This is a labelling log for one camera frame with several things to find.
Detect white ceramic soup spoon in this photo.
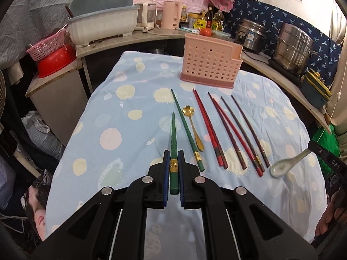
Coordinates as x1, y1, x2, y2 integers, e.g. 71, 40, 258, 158
270, 148, 311, 179

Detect green chopstick gold band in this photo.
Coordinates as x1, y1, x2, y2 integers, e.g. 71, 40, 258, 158
169, 112, 179, 195

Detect gold flower spoon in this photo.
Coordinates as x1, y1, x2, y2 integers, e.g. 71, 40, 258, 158
182, 105, 205, 151

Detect dark brown chopstick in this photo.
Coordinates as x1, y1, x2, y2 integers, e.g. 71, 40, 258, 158
231, 96, 270, 168
221, 97, 265, 172

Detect pink plastic basket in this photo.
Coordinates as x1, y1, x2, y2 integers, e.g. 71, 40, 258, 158
26, 28, 66, 62

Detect red plastic basin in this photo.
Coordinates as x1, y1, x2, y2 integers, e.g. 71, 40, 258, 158
37, 44, 77, 78

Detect blue patterned tablecloth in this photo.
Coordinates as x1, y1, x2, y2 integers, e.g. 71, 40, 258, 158
45, 51, 327, 259

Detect pink perforated utensil holder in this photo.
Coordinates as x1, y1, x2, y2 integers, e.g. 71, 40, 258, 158
180, 34, 243, 89

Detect red tomato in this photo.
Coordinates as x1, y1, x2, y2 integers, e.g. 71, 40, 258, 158
199, 28, 212, 37

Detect cooking oil bottle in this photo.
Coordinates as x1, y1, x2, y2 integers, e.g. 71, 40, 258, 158
211, 10, 224, 31

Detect dark maroon chopstick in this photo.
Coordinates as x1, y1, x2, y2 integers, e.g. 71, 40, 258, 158
208, 92, 247, 170

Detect pink electric kettle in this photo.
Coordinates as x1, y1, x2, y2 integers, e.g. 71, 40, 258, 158
161, 1, 183, 29

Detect white dish rack teal lid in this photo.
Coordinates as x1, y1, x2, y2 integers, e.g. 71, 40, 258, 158
68, 0, 139, 45

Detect black induction cooker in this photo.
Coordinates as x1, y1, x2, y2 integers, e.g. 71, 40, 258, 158
268, 58, 302, 86

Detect person's hand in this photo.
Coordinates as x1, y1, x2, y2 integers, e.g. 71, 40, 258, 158
315, 188, 347, 237

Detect navy floral cloth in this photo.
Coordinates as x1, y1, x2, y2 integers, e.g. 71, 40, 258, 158
224, 0, 342, 86

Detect yellow and navy bowls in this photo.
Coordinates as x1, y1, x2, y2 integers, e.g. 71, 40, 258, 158
301, 68, 332, 109

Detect clear food container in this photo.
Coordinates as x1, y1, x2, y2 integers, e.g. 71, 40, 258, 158
211, 31, 231, 40

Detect stainless steel steamer pot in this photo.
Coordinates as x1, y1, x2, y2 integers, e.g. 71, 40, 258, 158
273, 23, 318, 76

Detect yellow seasoning bag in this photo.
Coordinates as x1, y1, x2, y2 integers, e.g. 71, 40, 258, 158
193, 19, 207, 31

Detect silver rice cooker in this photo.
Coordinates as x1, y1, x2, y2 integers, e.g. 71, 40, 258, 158
235, 19, 266, 53

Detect white glass electric kettle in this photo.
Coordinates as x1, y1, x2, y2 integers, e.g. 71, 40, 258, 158
135, 1, 157, 31

